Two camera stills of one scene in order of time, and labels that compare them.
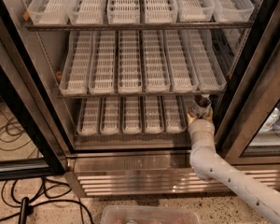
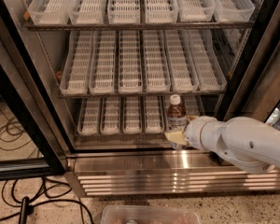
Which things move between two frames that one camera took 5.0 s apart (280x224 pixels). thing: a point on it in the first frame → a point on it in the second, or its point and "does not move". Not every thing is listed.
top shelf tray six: x=231 y=4 does not move
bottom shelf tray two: x=109 y=115 does not move
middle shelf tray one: x=77 y=70 does not move
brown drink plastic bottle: x=201 y=105 → x=176 y=118
